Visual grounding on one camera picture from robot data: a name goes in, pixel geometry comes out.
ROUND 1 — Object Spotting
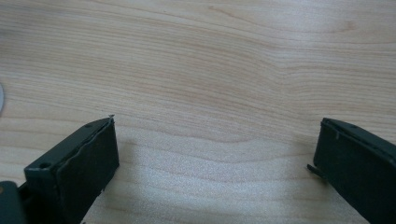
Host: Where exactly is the white round object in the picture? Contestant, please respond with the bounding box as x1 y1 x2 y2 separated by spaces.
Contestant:
0 83 6 114

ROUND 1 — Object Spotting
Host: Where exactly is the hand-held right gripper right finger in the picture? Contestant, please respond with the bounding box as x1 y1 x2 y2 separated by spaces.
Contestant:
306 117 396 224

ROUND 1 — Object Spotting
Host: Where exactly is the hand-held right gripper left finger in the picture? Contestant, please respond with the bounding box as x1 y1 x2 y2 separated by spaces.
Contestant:
23 114 120 224

